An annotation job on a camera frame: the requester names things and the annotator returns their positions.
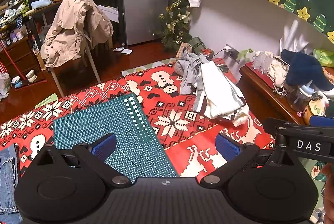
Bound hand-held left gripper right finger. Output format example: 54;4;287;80
201;132;300;186

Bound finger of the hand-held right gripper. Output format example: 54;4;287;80
263;117;309;133
310;115;334;126

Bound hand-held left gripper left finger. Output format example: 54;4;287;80
34;132;132;186

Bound white knit vest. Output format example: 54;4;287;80
192;61;249;127

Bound person's right hand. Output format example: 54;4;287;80
322;163;334;224

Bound clear bottle with blue straw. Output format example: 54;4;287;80
294;80;314;112

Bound green cutting mat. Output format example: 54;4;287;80
53;93;180;184

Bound brown wooden nightstand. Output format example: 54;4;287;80
239;62;314;125

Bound dark blue fuzzy cloth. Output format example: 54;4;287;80
280;49;334;91

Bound yellow-green bag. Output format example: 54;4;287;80
313;49;334;68

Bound red patterned blanket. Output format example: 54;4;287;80
0;57;277;180

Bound white crinkled plastic bag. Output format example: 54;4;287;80
279;20;311;55

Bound grey hoodie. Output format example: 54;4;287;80
173;46;209;95

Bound blue jeans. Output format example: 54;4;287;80
0;144;24;224

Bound dark green gift box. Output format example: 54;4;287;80
189;36;206;55

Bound patterned gift box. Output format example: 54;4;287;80
176;42;192;59

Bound blue bowl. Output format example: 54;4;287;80
11;76;23;89

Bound beige coat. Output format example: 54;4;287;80
42;0;114;68

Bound brown wooden cabinet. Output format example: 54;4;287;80
0;36;35;75

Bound small Christmas tree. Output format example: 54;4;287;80
153;0;192;51

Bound white drawer unit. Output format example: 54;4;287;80
98;5;120;23

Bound light blue pouch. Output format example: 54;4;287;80
31;0;53;10

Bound white wall charger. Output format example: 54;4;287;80
224;44;238;59

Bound red broom handle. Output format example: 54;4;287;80
0;41;27;81

